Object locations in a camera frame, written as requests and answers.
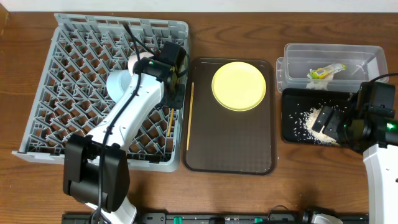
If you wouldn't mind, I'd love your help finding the black rectangular tray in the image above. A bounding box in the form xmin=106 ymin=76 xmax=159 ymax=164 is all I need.
xmin=282 ymin=88 xmax=358 ymax=148

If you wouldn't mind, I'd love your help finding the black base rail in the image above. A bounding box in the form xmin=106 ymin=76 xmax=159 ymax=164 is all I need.
xmin=61 ymin=213 xmax=369 ymax=224

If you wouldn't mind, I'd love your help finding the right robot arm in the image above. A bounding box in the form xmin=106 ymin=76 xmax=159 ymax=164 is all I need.
xmin=312 ymin=81 xmax=397 ymax=223

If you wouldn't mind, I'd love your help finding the wooden chopstick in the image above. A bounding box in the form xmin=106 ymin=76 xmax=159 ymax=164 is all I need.
xmin=167 ymin=108 xmax=175 ymax=137
xmin=186 ymin=82 xmax=195 ymax=151

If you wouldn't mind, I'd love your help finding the white pink bowl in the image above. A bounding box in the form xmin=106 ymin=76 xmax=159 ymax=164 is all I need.
xmin=127 ymin=52 xmax=154 ymax=76

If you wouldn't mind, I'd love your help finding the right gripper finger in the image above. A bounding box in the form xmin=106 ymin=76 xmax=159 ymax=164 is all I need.
xmin=322 ymin=113 xmax=341 ymax=142
xmin=312 ymin=106 xmax=333 ymax=133

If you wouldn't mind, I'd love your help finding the clear plastic waste bin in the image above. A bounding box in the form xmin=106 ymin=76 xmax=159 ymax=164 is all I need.
xmin=276 ymin=44 xmax=388 ymax=93

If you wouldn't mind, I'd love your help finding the light blue saucer plate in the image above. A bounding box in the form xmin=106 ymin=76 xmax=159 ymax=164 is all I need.
xmin=106 ymin=70 xmax=131 ymax=103

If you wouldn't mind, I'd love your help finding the white paper scrap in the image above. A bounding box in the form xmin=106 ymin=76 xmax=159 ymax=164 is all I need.
xmin=306 ymin=79 xmax=329 ymax=90

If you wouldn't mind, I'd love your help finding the yellow round plate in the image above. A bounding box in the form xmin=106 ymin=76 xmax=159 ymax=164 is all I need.
xmin=211 ymin=62 xmax=267 ymax=112

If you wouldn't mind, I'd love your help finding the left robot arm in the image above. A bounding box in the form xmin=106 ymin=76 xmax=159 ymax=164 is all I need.
xmin=63 ymin=42 xmax=188 ymax=223

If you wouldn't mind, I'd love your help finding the spilled rice pile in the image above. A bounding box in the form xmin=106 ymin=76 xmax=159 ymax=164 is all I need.
xmin=284 ymin=101 xmax=338 ymax=146

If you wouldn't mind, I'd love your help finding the grey plastic dish rack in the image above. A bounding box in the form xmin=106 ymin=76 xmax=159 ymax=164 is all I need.
xmin=15 ymin=13 xmax=190 ymax=164

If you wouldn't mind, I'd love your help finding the green snack wrapper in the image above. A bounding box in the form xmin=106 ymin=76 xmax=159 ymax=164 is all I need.
xmin=307 ymin=63 xmax=346 ymax=79

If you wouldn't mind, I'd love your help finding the dark brown serving tray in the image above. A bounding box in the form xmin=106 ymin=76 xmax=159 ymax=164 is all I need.
xmin=181 ymin=58 xmax=277 ymax=175

